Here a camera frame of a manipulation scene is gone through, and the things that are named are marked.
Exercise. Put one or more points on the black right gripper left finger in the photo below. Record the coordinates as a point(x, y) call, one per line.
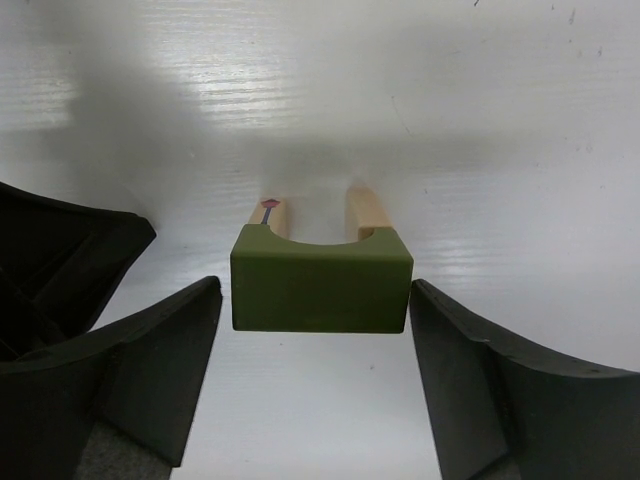
point(117, 402)

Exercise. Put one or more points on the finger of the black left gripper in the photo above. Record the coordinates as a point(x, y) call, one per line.
point(60, 265)

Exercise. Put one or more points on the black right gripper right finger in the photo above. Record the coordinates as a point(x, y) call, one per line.
point(504, 407)

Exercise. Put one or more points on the green wood block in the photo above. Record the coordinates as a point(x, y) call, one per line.
point(279, 285)

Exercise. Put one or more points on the natural wood block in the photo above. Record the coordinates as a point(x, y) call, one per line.
point(364, 213)
point(273, 212)

